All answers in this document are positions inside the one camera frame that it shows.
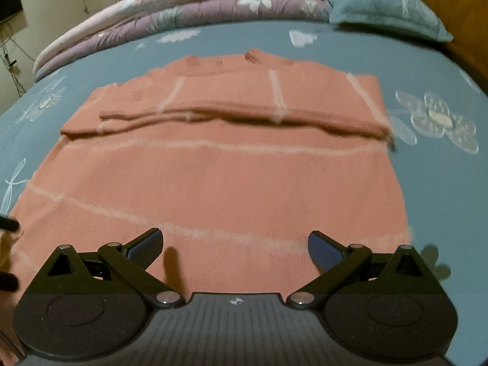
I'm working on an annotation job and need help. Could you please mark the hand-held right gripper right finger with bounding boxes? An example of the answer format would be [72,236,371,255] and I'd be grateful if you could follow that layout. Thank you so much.
[285,231,436,309]

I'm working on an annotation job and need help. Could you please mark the wooden headboard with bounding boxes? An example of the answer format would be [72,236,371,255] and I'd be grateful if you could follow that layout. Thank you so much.
[381,0,488,97]

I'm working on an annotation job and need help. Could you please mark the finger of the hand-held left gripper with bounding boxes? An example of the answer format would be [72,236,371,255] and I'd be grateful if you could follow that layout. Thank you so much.
[0,272,19,292]
[0,215,20,233]

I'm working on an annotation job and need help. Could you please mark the purple floral quilt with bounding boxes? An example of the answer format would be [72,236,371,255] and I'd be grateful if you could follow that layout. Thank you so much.
[34,0,335,83]

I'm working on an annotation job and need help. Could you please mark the teal floral bedsheet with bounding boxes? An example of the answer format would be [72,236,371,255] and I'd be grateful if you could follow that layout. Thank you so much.
[0,19,488,366]

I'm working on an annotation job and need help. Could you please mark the pink striped knit sweater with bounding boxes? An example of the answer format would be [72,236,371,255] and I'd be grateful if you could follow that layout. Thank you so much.
[8,48,414,303]

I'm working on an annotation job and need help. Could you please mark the teal pillow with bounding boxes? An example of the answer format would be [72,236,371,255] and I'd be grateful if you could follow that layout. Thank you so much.
[328,0,454,42]

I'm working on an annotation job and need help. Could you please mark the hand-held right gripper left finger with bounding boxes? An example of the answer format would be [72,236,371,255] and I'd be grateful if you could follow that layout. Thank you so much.
[46,228,187,309]

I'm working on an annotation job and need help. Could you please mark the wall cables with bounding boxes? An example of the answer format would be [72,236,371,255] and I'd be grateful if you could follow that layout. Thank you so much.
[0,23,36,97]

